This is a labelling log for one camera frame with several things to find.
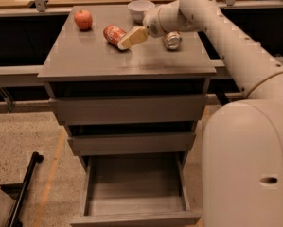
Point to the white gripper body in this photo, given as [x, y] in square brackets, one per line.
[151, 24]

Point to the brown silver can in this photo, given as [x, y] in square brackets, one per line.
[172, 40]

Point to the grey drawer cabinet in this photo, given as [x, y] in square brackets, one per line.
[85, 65]

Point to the grey open bottom drawer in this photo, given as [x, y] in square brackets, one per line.
[135, 190]

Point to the red apple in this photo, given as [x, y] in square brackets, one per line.
[83, 19]

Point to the red coke can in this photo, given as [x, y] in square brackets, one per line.
[114, 34]

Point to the white bowl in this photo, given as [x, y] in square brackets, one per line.
[138, 8]

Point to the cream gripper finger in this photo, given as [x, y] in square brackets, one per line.
[137, 35]

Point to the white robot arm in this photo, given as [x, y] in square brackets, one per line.
[242, 156]

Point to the grey middle drawer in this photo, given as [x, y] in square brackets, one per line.
[132, 143]

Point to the grey top drawer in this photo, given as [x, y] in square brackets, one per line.
[128, 109]

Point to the black cart frame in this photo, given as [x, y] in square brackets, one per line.
[12, 195]

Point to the long grey bench rail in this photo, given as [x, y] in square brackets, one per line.
[27, 76]

